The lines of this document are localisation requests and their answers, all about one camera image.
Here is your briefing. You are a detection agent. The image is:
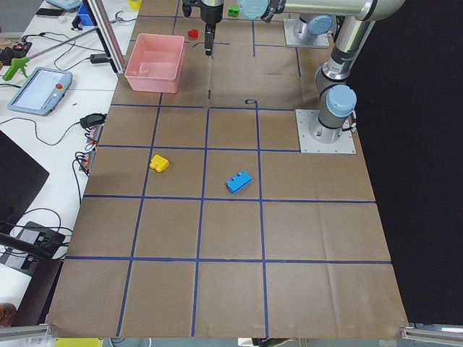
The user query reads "blue plastic bin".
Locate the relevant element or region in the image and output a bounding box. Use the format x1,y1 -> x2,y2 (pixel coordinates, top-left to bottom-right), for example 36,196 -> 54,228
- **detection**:
76,3 -> 95,27

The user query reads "yellow toy block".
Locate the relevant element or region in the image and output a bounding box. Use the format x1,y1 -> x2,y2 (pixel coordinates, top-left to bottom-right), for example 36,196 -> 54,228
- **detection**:
149,154 -> 170,173

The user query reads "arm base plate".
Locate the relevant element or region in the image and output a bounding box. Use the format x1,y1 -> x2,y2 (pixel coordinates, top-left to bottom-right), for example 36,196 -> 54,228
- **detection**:
295,109 -> 357,155
283,19 -> 329,48

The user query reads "pink plastic box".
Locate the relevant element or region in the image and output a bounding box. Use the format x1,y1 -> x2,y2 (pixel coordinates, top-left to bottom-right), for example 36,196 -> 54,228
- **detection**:
124,33 -> 185,93

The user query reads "green toy block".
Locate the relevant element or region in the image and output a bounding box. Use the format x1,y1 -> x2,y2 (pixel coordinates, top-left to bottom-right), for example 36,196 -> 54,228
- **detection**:
227,5 -> 239,17

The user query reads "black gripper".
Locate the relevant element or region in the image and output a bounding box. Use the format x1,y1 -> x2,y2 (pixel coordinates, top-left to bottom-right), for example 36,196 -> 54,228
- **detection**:
200,0 -> 222,56

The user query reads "red toy block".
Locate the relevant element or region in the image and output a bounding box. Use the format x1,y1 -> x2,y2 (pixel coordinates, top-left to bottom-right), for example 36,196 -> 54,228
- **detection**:
187,29 -> 199,39

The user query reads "black smartphone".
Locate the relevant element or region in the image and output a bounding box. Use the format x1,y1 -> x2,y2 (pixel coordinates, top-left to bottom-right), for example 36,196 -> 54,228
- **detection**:
35,8 -> 65,17

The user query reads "blue toy block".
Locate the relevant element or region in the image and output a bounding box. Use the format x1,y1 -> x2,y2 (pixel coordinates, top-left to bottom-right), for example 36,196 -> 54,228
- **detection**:
225,171 -> 252,194

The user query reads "teach pendant tablet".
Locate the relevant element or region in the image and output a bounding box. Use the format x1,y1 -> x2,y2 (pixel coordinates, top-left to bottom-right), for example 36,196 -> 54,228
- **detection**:
7,67 -> 73,116

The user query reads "yellow tape roll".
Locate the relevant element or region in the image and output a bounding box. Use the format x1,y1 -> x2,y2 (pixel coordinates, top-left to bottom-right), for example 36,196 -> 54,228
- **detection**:
128,0 -> 143,11

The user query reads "green handled reacher grabber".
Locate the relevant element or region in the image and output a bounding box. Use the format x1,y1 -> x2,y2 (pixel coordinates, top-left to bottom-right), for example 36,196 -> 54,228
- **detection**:
2,27 -> 98,81

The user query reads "aluminium frame post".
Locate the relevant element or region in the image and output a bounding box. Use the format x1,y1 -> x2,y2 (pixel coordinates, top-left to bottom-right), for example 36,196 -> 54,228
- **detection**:
82,0 -> 125,75

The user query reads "black power adapter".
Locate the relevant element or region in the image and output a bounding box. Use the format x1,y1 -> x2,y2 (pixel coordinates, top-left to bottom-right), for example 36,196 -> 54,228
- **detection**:
89,53 -> 109,64

